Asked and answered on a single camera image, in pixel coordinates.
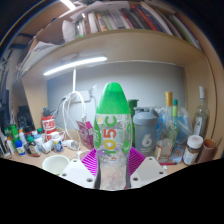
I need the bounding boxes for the yellow-capped clear bottle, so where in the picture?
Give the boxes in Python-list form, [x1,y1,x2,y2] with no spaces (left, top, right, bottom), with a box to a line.
[155,91,177,162]

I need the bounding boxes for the white bottle with blue label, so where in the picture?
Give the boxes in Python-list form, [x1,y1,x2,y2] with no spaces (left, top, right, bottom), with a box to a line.
[14,139,27,157]

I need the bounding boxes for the magenta foil pouch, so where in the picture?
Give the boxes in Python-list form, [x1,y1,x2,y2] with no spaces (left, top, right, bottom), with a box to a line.
[76,120,95,150]

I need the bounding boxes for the wooden shelf unit with books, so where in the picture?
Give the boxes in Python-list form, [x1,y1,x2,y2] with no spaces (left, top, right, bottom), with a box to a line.
[16,0,205,82]

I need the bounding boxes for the brown mug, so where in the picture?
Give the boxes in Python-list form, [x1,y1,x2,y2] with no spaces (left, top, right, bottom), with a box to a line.
[199,137,218,164]

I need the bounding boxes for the white cables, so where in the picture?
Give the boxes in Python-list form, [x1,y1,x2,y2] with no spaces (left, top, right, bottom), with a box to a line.
[61,90,88,152]

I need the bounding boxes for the small brown bottle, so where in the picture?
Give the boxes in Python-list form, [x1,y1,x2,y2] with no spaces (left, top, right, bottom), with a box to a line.
[26,136,42,158]

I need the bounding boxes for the white under-shelf light bar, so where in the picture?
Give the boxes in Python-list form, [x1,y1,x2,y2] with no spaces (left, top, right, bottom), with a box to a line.
[42,55,109,77]

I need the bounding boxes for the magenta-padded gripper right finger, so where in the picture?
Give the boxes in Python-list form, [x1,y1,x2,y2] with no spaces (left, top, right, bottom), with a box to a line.
[126,146,169,190]

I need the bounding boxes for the brown jar with white lid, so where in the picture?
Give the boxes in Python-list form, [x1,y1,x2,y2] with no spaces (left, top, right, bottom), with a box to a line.
[182,134,205,166]

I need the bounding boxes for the white mug with green handle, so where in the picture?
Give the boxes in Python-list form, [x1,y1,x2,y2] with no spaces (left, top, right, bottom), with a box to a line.
[41,154,71,176]

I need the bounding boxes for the dark green glass bottle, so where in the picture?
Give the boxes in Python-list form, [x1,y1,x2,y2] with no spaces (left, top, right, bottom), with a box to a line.
[128,98,140,148]

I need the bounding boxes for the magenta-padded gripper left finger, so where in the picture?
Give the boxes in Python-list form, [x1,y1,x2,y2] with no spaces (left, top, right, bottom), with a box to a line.
[58,148,101,190]

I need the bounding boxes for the slim green glass bottle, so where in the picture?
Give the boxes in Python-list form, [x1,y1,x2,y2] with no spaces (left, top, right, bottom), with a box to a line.
[171,98,180,142]

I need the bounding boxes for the red and white canister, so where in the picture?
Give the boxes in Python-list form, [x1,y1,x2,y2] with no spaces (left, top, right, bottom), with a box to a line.
[41,115,56,141]

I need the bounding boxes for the green plastic bottle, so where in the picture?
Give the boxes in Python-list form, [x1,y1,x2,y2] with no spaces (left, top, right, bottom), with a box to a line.
[9,124,20,145]

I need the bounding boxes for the clear green-topped drink bottle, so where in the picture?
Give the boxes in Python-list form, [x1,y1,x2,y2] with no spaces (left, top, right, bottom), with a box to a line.
[93,82,134,191]

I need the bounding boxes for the tall clear glass bottle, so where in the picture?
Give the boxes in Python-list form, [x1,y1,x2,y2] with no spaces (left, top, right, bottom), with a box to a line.
[192,85,211,139]

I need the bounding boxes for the grey shaker bottle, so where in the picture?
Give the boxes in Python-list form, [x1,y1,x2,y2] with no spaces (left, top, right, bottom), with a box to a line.
[132,107,160,158]

